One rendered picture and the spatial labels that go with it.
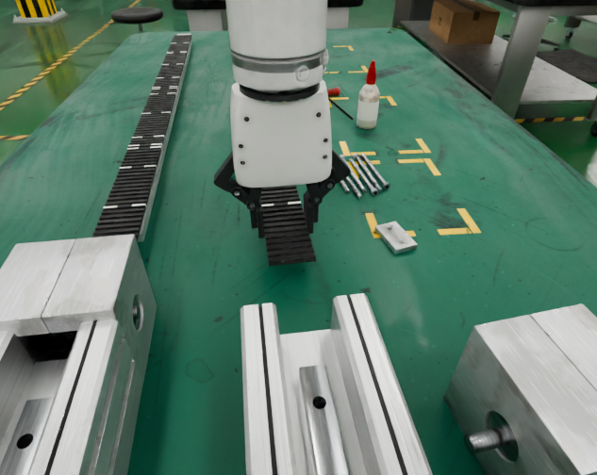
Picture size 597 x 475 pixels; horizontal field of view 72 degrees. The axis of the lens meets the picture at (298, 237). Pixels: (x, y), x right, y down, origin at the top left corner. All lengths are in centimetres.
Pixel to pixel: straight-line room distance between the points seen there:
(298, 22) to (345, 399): 28
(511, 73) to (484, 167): 201
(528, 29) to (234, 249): 235
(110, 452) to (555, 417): 27
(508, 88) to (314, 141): 238
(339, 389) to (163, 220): 35
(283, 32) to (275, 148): 11
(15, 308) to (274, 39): 28
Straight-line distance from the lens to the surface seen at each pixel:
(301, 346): 34
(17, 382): 37
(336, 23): 236
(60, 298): 35
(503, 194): 66
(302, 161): 42
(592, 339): 35
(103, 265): 37
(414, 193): 62
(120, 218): 53
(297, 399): 32
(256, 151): 40
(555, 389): 30
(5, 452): 36
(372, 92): 78
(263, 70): 36
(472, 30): 403
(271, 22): 35
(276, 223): 48
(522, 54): 270
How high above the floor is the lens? 110
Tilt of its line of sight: 39 degrees down
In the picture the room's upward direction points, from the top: straight up
